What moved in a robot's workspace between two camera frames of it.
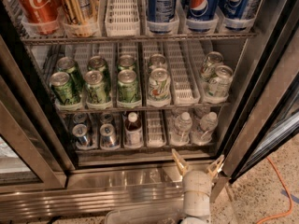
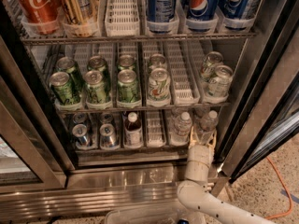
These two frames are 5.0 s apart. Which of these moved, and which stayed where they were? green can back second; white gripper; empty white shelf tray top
Moved: white gripper
Stayed: green can back second; empty white shelf tray top
